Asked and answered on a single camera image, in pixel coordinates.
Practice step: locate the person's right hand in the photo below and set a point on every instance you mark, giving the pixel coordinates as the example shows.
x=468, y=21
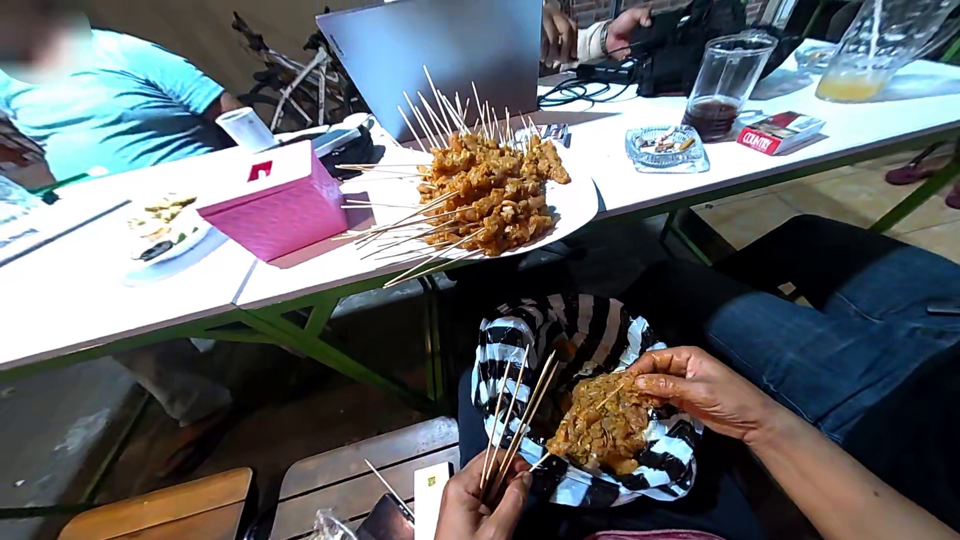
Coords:
x=709, y=390

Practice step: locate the person's left hand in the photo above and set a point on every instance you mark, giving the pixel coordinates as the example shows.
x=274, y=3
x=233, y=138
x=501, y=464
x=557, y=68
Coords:
x=469, y=506

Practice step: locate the person's left thumb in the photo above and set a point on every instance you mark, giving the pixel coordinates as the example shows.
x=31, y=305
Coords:
x=513, y=501

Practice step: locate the person's left fingers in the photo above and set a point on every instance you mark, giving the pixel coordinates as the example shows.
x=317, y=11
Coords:
x=480, y=466

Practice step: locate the person's right thumb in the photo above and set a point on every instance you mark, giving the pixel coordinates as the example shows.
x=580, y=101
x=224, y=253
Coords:
x=660, y=386

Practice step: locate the person's right index finger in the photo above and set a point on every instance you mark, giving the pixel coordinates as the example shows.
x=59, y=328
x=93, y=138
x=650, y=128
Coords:
x=664, y=361

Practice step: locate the single bamboo skewer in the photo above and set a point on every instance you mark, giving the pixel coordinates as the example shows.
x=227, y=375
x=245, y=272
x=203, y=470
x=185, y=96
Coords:
x=541, y=460

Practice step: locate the bundle of bare bamboo sticks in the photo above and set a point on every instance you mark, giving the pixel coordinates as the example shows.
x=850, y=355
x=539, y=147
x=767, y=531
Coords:
x=520, y=427

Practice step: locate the person's right forearm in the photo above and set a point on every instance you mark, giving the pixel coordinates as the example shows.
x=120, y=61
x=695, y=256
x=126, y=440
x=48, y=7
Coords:
x=847, y=480

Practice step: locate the white box with yellow label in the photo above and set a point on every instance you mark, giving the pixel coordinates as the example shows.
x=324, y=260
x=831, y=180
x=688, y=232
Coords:
x=429, y=499

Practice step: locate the pile of marinated raw meat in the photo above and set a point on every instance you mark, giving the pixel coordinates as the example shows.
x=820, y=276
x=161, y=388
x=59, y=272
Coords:
x=604, y=427

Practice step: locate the thin stick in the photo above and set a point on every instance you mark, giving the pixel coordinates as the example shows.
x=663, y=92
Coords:
x=387, y=489

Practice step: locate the dark smartphone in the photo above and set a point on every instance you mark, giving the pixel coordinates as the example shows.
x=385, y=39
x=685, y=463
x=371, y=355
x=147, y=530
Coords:
x=386, y=521

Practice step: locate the black white striped plastic bag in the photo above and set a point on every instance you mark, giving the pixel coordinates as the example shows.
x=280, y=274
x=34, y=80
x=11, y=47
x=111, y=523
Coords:
x=502, y=341

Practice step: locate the wooden slatted bench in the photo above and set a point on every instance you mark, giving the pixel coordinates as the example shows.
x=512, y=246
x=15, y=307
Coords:
x=337, y=480

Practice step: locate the clear plastic wrapper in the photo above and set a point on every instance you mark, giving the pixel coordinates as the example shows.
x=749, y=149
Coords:
x=330, y=526

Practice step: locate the white table with green legs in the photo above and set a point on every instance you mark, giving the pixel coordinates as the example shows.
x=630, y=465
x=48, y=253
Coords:
x=75, y=300
x=637, y=191

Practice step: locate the large white plate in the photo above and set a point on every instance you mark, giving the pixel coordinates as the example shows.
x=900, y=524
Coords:
x=574, y=202

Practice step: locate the glass ashtray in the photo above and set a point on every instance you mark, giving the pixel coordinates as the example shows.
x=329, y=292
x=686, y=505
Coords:
x=667, y=150

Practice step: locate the pile of meat skewers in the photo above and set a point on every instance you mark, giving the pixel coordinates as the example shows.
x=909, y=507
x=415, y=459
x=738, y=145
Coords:
x=487, y=187

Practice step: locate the small printed pack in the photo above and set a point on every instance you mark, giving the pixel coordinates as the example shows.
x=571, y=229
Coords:
x=551, y=133

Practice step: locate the red white cigarette pack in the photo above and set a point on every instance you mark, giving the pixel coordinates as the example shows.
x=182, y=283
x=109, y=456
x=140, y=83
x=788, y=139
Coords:
x=780, y=133

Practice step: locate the glass mug with dark drink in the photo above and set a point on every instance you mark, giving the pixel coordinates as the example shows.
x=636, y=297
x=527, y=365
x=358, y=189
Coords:
x=720, y=90

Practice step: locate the wooden stool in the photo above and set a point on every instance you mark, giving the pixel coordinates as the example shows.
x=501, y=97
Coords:
x=165, y=506

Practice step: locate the pink tissue box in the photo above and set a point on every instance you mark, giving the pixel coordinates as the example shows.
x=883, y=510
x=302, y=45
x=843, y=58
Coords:
x=277, y=217

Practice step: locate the black pouch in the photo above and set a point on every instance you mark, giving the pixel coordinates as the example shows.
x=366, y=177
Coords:
x=364, y=154

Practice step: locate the glass with orange drink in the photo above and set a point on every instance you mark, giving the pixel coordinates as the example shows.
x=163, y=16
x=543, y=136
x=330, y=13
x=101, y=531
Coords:
x=855, y=82

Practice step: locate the small glass dish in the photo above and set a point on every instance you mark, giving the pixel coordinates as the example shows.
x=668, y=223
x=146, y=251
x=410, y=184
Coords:
x=816, y=57

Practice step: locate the grey flat device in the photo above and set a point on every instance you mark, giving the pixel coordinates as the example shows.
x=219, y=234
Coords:
x=336, y=140

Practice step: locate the small white plate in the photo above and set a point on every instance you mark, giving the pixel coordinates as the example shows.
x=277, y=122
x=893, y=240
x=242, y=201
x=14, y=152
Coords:
x=191, y=247

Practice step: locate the silver laptop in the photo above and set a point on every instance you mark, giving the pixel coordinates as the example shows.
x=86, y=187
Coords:
x=450, y=52

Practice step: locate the sliced food with dark sauce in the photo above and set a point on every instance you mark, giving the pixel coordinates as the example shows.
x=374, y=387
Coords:
x=157, y=225

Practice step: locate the white cup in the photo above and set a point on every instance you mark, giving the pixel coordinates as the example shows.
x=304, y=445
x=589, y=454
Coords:
x=246, y=129

